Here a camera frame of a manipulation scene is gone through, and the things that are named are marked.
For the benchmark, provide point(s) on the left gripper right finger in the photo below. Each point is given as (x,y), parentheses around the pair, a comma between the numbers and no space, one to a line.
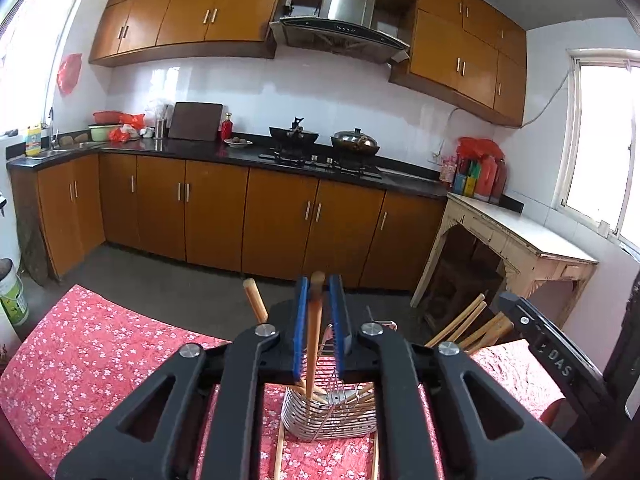
(439,415)

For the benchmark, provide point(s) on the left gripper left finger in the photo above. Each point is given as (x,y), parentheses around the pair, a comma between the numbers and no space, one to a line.
(199,415)

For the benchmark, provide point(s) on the red floral tablecloth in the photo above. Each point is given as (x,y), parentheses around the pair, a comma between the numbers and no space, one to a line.
(88,354)

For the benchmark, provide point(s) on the cream wooden side table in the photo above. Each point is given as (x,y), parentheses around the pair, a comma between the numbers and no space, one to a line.
(532,254)

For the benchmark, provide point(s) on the right window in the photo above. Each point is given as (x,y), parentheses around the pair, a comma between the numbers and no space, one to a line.
(598,183)

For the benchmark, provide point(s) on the window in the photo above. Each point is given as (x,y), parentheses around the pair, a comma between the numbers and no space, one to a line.
(31,51)
(598,183)

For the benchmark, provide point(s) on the lower wooden cabinets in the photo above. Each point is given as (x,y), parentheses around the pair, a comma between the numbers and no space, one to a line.
(223,216)

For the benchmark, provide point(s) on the wooden cabinets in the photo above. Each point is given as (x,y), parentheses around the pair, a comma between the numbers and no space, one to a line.
(223,216)
(463,52)

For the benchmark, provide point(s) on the red oil bottles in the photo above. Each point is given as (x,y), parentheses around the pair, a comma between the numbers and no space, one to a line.
(492,180)

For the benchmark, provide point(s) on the red bag on side table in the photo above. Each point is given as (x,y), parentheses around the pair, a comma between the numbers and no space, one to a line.
(477,148)

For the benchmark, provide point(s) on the gas stove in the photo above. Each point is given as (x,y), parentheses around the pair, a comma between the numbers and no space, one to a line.
(328,164)

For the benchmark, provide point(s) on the green bowl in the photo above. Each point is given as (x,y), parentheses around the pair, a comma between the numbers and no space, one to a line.
(101,133)

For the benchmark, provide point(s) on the dark cutting board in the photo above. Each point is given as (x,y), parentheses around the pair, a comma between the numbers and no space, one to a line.
(194,121)

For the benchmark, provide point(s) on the red bottle on counter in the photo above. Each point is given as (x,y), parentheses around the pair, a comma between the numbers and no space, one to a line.
(226,128)

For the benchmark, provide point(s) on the lidded wok right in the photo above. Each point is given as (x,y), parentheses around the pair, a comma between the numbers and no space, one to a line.
(355,142)

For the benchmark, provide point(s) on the yellow dish soap bottle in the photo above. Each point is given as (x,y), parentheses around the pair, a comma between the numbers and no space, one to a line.
(33,141)

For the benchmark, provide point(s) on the red basin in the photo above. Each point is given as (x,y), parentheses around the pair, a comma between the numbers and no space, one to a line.
(107,117)

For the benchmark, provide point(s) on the black wok left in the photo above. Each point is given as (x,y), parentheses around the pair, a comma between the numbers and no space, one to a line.
(295,137)

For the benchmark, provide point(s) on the upper wooden cabinets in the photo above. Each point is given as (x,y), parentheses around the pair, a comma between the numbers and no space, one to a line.
(463,52)

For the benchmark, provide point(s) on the left window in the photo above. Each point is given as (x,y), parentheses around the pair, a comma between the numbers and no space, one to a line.
(31,51)

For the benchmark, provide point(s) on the steel range hood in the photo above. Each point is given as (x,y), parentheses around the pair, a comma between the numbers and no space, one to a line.
(376,31)

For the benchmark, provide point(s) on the wire utensil holder basket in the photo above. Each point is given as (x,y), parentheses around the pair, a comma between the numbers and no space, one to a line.
(309,421)

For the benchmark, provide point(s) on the red plastic bag wall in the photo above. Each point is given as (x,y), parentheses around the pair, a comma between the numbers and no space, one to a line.
(68,73)

